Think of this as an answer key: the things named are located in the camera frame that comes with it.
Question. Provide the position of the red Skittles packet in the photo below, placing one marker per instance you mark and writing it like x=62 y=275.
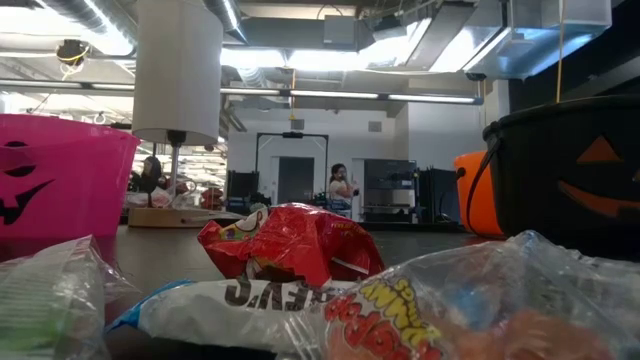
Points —
x=295 y=245

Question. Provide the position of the black pumpkin bucket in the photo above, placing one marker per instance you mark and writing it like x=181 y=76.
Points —
x=550 y=190

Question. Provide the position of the person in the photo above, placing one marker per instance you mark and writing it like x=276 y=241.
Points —
x=150 y=175
x=341 y=192

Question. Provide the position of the grey door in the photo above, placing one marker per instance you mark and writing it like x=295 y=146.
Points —
x=296 y=180

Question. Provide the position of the dark equipment rack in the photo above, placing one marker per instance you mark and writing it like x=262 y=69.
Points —
x=395 y=172

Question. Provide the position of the black monitor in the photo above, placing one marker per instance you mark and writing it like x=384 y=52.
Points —
x=242 y=184

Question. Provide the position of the black cabinet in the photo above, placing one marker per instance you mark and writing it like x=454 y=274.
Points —
x=435 y=195

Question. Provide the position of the clear plastic wrapper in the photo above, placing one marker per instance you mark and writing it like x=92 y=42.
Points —
x=172 y=197

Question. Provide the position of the grey ceiling box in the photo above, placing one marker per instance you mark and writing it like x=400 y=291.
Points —
x=340 y=30

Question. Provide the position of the orange pumpkin bucket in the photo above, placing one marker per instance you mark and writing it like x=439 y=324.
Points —
x=482 y=200

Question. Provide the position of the white shade table lamp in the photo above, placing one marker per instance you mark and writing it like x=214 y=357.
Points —
x=180 y=75

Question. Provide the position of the white blue chocolate bar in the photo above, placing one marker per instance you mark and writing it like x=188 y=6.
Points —
x=190 y=315

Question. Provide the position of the clear orange gummy packet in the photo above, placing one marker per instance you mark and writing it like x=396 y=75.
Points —
x=500 y=310

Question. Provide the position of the pink pumpkin bucket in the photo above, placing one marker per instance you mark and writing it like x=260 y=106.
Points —
x=60 y=190

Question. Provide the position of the clear green gummy packet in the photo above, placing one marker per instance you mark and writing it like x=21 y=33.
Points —
x=45 y=310

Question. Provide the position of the black background gantry frame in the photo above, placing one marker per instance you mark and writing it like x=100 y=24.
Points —
x=292 y=134

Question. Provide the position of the grey wall vent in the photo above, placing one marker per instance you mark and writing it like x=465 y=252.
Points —
x=297 y=124
x=375 y=126

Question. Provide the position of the round silver duct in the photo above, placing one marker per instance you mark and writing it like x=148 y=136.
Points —
x=235 y=20

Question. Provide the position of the silver ventilation duct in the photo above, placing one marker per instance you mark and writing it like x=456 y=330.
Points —
x=500 y=50

